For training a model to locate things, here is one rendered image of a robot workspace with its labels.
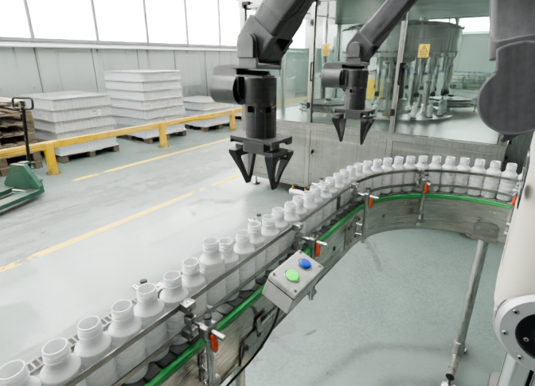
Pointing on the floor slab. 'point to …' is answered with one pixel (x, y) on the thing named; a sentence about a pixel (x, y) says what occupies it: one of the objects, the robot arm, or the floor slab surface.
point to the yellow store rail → (111, 136)
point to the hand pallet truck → (21, 170)
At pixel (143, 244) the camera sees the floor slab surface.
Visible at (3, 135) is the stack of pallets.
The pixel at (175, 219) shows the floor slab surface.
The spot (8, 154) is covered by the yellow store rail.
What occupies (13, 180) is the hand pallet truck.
